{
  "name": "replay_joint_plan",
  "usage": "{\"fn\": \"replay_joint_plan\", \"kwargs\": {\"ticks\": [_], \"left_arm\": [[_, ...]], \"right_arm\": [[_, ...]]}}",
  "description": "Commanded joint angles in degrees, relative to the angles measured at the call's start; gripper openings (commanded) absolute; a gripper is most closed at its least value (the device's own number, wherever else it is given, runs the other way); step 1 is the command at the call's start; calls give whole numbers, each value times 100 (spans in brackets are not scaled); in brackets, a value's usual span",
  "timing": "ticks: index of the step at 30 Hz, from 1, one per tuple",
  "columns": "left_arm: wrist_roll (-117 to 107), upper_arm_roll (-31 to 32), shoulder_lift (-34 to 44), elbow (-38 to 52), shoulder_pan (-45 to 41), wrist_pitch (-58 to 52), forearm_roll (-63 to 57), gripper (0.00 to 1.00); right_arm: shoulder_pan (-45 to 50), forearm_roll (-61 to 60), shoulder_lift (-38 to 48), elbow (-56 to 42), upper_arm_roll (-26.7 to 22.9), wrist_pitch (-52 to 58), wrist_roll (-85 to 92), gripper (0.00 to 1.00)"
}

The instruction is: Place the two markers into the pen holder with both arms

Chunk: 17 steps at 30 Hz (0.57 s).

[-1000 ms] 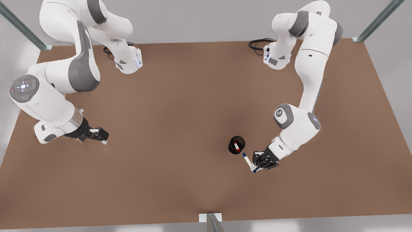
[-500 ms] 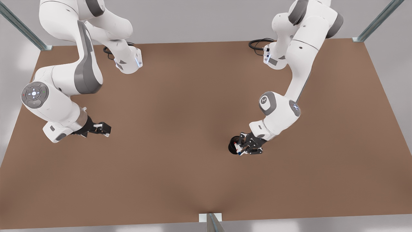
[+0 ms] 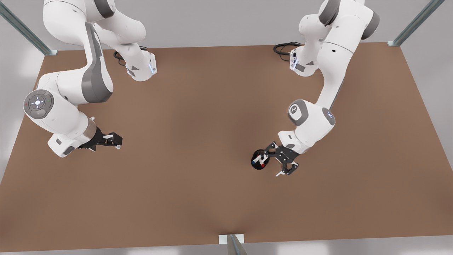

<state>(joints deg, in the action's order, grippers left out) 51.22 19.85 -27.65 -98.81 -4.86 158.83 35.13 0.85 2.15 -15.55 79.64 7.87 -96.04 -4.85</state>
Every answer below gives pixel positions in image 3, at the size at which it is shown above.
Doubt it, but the black round pen holder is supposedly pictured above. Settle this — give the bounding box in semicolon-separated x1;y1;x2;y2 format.
251;149;270;171

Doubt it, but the black cable loop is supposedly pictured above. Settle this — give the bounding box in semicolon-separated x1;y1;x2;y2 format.
113;46;149;67
273;42;303;57

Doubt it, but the silver frame post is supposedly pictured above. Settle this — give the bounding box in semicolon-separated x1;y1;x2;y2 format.
387;0;445;47
0;1;58;56
218;234;248;255

